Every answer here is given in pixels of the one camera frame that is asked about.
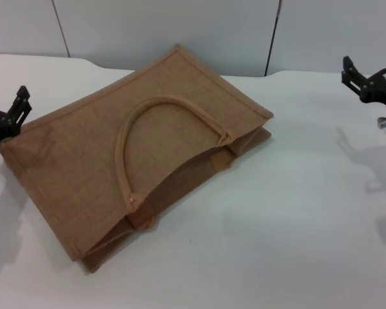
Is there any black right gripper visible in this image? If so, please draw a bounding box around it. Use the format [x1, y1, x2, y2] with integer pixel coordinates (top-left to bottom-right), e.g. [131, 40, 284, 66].
[341, 38, 386, 113]

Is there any brown woven jute handbag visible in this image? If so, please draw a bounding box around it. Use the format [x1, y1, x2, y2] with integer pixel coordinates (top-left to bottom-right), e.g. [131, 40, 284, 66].
[0, 44, 274, 274]

